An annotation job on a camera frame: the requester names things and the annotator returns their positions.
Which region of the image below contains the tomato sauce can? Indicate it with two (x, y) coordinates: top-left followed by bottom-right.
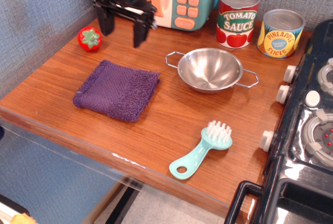
(215, 0), (260, 49)

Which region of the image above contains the purple folded towel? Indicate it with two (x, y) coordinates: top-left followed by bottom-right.
(73, 60), (160, 122)

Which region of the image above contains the steel bowl with wire handles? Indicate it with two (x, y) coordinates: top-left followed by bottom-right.
(165, 48), (259, 94)

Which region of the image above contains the white round stove button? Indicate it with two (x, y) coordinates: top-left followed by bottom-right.
(304, 90), (321, 108)

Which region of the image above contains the grey stove knob middle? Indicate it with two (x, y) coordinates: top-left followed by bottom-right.
(276, 85), (290, 104)

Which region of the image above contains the pineapple slices can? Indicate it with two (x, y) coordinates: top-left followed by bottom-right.
(257, 9), (305, 58)

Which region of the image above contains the black toy stove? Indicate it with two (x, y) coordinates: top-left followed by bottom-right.
(225, 20), (332, 223)

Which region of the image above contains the grey stove knob upper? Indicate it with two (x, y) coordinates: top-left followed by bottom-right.
(284, 65), (297, 84)

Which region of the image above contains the teal dish brush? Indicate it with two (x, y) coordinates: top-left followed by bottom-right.
(169, 121), (233, 180)

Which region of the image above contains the grey stove knob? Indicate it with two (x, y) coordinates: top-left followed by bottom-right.
(276, 85), (290, 104)
(284, 65), (297, 84)
(259, 130), (275, 152)

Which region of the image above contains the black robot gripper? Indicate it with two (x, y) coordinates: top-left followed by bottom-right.
(94, 0), (157, 48)

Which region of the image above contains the red toy tomato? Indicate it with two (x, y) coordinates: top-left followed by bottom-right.
(78, 26), (102, 51)

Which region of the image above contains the grey stove knob lower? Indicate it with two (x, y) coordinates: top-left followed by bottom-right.
(259, 130), (275, 152)

